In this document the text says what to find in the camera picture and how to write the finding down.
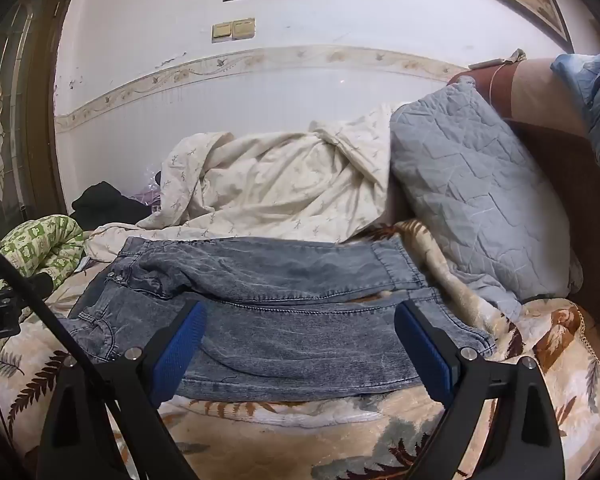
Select cream patterned duvet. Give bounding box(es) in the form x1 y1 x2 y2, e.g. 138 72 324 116
82 102 411 263

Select purple plastic bag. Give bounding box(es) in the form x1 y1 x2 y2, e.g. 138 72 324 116
132 182 163 216

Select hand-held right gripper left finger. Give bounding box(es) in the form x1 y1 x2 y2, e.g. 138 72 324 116
39 300 210 480

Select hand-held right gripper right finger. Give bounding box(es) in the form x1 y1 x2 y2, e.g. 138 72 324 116
394 299 566 480

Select black cloth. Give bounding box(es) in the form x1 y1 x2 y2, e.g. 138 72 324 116
70 181 153 226

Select leaf print fleece blanket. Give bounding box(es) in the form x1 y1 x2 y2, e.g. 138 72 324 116
0 220 600 480

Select light blue denim garment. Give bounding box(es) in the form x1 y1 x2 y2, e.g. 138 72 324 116
550 52 600 171

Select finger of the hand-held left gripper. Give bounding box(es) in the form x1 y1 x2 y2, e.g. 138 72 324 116
7 272 54 307

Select grey-blue denim pants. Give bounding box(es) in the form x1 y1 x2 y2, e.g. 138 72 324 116
60 236 498 403

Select green patterned cloth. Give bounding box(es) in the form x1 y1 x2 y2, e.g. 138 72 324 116
0 214 86 306

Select wooden stained glass door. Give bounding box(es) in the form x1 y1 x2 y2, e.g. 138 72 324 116
0 0 81 241

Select grey quilted pillow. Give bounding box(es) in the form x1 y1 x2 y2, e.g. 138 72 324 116
389 81 583 321

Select white cord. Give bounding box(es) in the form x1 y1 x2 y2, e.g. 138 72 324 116
485 60 512 107

